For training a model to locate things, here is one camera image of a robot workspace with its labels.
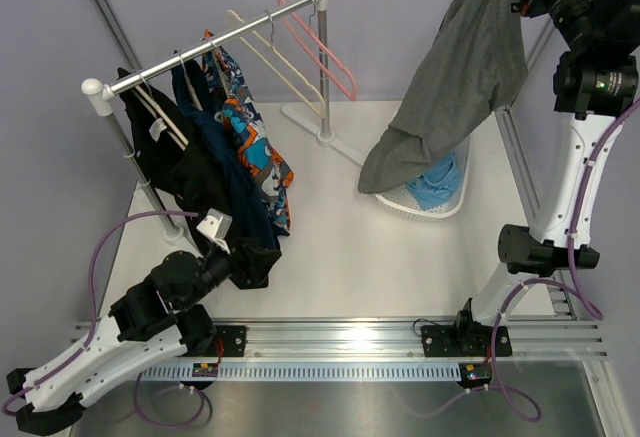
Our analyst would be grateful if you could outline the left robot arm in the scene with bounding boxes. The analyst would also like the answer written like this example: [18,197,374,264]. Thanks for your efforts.
[7,239,281,436]

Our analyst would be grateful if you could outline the silver clothes rack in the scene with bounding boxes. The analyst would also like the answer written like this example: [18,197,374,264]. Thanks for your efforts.
[82,0,362,219]

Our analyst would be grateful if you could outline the light blue shorts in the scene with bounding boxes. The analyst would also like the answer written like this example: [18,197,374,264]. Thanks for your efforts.
[406,151,462,211]

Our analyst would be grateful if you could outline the patterned navy orange shorts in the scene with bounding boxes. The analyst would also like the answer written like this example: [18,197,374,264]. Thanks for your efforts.
[211,47,294,236]

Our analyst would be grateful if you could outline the white perforated basket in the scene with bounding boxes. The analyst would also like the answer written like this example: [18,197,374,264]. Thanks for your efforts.
[375,138,471,221]

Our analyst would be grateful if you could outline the wooden hanger with black garment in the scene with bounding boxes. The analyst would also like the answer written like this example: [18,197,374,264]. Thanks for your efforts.
[134,87,189,151]

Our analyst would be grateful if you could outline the navy blue garment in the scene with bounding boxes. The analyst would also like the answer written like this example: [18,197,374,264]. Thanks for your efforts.
[171,60,280,250]

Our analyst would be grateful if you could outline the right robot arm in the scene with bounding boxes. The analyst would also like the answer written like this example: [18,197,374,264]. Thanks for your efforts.
[444,0,639,357]

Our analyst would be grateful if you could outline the white hanger with grey shorts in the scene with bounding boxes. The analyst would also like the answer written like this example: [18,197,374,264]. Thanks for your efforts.
[239,31,326,119]

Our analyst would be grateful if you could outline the wooden hanger with patterned shorts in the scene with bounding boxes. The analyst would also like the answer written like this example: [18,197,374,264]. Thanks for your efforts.
[177,41,236,108]

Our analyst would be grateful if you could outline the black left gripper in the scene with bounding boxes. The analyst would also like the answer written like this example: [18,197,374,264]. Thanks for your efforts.
[179,234,281,312]

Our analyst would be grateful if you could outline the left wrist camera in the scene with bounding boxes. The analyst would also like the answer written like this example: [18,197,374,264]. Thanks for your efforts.
[196,208,233,254]

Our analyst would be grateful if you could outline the grey knit shorts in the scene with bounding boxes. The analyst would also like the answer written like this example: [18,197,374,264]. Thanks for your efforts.
[358,0,528,194]

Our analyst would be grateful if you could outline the black garment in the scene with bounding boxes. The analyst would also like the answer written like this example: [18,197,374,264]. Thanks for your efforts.
[115,67,274,291]

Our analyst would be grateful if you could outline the pink clothes hanger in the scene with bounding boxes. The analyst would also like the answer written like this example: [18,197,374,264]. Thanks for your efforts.
[282,12,358,101]

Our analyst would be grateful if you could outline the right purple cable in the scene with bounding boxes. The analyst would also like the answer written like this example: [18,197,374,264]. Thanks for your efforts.
[399,96,640,421]

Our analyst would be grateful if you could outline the white slotted cable duct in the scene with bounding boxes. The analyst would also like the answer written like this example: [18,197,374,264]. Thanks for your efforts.
[142,361,461,382]

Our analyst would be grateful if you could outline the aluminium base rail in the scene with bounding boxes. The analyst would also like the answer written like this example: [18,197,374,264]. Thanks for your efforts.
[64,319,609,363]

